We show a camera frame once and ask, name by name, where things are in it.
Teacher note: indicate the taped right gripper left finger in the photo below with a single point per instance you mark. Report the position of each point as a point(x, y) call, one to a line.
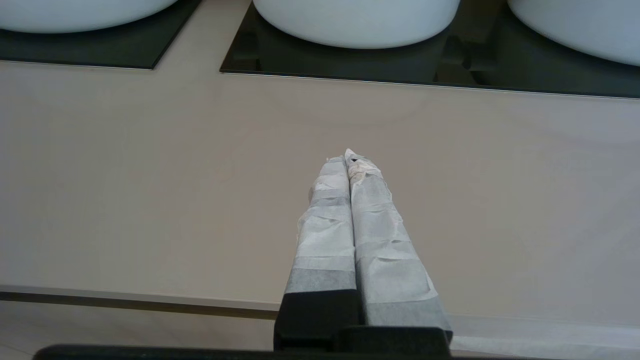
point(325, 250)

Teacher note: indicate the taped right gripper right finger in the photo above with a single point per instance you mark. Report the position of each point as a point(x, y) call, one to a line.
point(390, 270)

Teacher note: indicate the wide white pot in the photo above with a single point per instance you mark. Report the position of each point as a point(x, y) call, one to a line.
point(585, 27)
point(355, 25)

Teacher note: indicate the deep white pot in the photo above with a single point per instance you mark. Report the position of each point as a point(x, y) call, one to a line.
point(75, 15)

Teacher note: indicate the black glass cooktop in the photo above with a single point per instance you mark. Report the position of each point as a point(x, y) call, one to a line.
point(350, 65)
point(125, 50)

